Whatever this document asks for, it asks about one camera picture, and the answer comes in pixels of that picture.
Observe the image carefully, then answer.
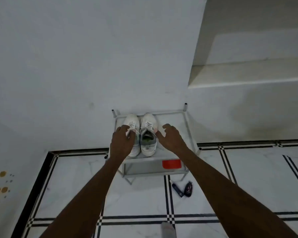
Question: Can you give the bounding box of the person's right hand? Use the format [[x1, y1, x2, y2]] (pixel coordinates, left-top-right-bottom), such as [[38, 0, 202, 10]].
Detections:
[[155, 123, 190, 159]]

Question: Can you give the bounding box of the person's left hand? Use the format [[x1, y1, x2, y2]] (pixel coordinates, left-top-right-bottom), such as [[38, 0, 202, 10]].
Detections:
[[110, 125, 137, 163]]

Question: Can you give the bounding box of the white sneaker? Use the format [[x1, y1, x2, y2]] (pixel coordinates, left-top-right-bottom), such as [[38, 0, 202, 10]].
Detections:
[[140, 112, 158, 157], [123, 114, 141, 158]]

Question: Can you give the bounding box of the person's left forearm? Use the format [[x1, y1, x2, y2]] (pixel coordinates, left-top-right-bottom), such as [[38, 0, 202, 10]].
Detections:
[[39, 156, 126, 238]]

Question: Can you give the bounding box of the person's right forearm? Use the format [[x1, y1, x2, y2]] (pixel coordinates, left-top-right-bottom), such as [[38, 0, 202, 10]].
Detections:
[[175, 148, 298, 238]]

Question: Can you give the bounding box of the grey metal shelf rack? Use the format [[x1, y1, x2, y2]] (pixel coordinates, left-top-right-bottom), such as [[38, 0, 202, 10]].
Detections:
[[105, 102, 202, 185]]

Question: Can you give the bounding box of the black shoe polish container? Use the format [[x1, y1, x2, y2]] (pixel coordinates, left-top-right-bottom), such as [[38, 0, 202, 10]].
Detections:
[[183, 180, 195, 198]]

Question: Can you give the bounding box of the red sticker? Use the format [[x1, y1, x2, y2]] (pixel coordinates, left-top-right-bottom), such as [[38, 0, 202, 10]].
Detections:
[[162, 160, 182, 169]]

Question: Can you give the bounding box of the dark blue spray bottle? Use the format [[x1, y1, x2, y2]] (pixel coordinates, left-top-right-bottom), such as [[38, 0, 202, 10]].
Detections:
[[170, 180, 184, 198]]

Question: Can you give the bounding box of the white sock with orange print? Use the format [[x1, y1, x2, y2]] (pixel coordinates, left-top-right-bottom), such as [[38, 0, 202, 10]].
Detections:
[[161, 221, 176, 238]]

